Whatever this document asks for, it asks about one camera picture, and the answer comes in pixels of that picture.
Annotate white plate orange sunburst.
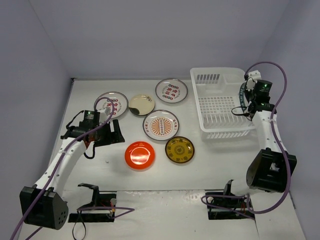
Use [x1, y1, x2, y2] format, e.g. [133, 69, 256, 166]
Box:
[142, 109, 180, 141]

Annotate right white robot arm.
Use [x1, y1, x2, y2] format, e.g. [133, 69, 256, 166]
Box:
[242, 76, 297, 193]

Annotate white plate red characters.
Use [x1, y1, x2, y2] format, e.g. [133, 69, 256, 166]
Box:
[94, 91, 129, 119]
[155, 78, 189, 104]

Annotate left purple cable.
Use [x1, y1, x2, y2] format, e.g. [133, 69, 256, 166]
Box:
[9, 96, 136, 240]

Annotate white plastic dish rack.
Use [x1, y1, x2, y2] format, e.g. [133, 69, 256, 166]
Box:
[190, 67, 255, 140]

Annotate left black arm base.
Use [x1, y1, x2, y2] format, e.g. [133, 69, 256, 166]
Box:
[68, 183, 117, 223]

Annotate yellow patterned dark-rimmed plate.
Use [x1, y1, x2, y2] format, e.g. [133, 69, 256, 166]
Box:
[165, 136, 195, 164]

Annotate cream plate black blot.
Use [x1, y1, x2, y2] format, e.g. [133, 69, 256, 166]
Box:
[128, 94, 155, 116]

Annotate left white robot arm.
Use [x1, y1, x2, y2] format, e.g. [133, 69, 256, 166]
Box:
[19, 110, 125, 230]

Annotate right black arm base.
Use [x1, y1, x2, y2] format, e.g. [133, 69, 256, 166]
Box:
[200, 180, 255, 220]

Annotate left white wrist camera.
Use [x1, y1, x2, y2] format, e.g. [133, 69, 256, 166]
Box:
[98, 107, 111, 119]

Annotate green rimmed white plate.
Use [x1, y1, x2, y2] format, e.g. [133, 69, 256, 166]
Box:
[239, 82, 247, 108]

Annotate orange plastic plate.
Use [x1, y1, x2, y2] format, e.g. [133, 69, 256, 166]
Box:
[124, 141, 156, 171]

